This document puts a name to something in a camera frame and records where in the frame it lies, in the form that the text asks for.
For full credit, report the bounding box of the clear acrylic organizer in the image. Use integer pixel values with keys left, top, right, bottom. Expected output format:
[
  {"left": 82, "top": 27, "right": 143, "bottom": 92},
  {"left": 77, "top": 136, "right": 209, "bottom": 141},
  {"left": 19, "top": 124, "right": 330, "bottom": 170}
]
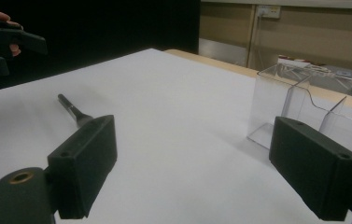
[{"left": 246, "top": 63, "right": 352, "bottom": 161}]

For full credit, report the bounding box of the white wall socket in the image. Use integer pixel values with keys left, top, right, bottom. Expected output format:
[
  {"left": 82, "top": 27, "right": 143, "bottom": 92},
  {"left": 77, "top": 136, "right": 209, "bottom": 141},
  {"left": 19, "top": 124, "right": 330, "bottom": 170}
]
[{"left": 257, "top": 5, "right": 281, "bottom": 20}]

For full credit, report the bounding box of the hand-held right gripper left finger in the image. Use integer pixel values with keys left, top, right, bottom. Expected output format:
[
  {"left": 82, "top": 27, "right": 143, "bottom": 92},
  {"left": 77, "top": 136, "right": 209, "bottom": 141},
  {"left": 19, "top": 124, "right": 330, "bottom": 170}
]
[{"left": 47, "top": 114, "right": 118, "bottom": 220}]

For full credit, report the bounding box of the black curtain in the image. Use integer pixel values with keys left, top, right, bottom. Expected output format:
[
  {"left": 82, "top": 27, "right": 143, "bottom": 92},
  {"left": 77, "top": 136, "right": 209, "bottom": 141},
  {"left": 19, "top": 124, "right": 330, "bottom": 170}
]
[{"left": 0, "top": 0, "right": 202, "bottom": 94}]

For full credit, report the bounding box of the white cable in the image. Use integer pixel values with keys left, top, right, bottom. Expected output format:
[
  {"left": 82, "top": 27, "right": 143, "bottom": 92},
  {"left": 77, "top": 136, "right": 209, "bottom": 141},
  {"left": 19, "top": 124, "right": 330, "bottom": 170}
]
[{"left": 251, "top": 13, "right": 266, "bottom": 64}]

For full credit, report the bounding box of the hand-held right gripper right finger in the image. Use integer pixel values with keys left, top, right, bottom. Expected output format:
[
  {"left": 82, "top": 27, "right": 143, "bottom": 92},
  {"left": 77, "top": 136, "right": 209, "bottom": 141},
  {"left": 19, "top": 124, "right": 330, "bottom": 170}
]
[{"left": 268, "top": 116, "right": 352, "bottom": 222}]

